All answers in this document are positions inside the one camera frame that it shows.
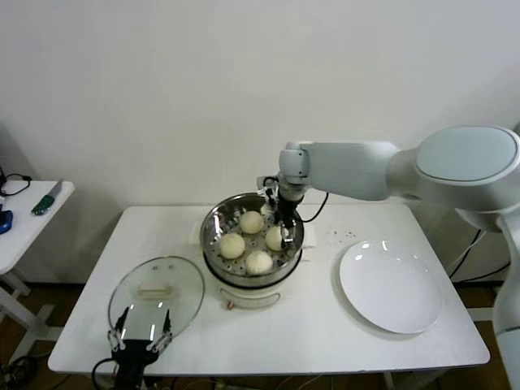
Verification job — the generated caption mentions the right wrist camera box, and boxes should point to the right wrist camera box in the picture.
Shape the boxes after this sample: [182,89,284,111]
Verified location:
[256,175,280,200]

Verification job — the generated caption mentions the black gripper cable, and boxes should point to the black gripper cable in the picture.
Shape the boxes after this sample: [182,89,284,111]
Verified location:
[91,357,119,390]
[300,190,330,223]

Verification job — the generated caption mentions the round white plate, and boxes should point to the round white plate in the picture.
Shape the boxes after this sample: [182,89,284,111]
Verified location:
[339,240,444,335]

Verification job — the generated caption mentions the white side table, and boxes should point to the white side table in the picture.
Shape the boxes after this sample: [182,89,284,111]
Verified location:
[0,180,76,366]

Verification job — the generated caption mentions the blue plastic object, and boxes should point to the blue plastic object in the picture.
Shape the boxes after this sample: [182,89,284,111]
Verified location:
[0,210,16,236]

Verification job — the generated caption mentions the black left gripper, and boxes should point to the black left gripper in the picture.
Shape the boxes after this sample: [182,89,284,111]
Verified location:
[106,306,174,390]

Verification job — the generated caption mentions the white wall cable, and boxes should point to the white wall cable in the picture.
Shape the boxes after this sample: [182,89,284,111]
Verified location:
[445,229,484,274]

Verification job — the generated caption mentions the thin black looped cable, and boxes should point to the thin black looped cable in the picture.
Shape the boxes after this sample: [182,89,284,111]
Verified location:
[0,164,33,199]

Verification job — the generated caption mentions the white electric cooker pot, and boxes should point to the white electric cooker pot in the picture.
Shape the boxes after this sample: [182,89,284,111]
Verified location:
[186,221,318,313]

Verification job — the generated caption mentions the round glass pot lid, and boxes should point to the round glass pot lid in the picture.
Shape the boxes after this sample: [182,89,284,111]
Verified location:
[107,255,206,340]

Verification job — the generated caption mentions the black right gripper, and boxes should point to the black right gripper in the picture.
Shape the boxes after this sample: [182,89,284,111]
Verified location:
[276,190,300,249]

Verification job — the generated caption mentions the black floor cable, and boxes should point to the black floor cable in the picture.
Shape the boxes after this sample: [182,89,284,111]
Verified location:
[446,229,509,284]

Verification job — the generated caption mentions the green handled knife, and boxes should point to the green handled knife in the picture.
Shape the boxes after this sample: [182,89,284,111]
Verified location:
[31,178,65,217]

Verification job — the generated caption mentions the tangled floor cables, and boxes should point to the tangled floor cables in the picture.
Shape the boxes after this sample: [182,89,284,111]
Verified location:
[0,355,41,390]

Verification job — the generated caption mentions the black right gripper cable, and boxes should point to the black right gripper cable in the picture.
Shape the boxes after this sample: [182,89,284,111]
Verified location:
[300,190,330,223]

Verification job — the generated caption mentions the perforated steel steamer basket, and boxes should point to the perforated steel steamer basket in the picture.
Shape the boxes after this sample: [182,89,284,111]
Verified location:
[201,193,305,288]

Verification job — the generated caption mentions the white steamed baozi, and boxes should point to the white steamed baozi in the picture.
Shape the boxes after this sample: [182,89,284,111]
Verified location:
[239,210,265,236]
[219,232,247,260]
[264,225,285,252]
[245,250,273,276]

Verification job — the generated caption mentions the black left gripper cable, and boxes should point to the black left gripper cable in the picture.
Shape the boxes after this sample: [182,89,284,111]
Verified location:
[91,357,119,390]

